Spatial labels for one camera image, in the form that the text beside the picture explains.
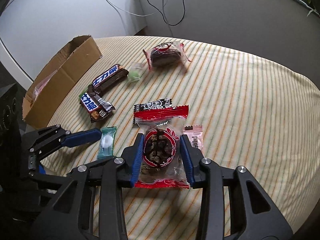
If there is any red date cake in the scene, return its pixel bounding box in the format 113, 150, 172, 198
134, 105, 191, 189

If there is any short brown chocolate bar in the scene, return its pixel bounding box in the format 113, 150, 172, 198
79, 90, 116, 124

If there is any green candy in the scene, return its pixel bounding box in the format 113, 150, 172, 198
127, 62, 144, 86

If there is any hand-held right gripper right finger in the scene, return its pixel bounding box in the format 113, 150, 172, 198
180, 134, 294, 240

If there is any long brown chocolate bar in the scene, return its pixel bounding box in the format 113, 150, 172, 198
92, 64, 129, 95

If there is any brown cardboard box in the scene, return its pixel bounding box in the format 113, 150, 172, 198
22, 35, 103, 127

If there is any black candy wrapper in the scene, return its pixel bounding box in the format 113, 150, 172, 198
134, 98, 174, 124

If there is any white cable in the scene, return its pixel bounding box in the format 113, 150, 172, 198
90, 0, 174, 37

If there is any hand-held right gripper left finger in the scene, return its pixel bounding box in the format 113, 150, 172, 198
37, 133, 145, 240

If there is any green snack wrapper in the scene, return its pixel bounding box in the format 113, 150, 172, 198
78, 85, 94, 99

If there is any pink candy wrapper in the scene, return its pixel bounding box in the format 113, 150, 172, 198
183, 124, 204, 156

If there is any dark cake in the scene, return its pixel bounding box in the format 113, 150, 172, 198
142, 41, 193, 71

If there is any white cabinet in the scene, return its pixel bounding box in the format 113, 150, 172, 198
0, 0, 148, 88

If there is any teal mint candy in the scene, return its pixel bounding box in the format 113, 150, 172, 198
97, 126, 117, 160

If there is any black cable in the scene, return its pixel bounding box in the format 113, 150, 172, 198
143, 0, 193, 26

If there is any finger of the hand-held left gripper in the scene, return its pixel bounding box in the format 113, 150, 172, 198
29, 124, 102, 159

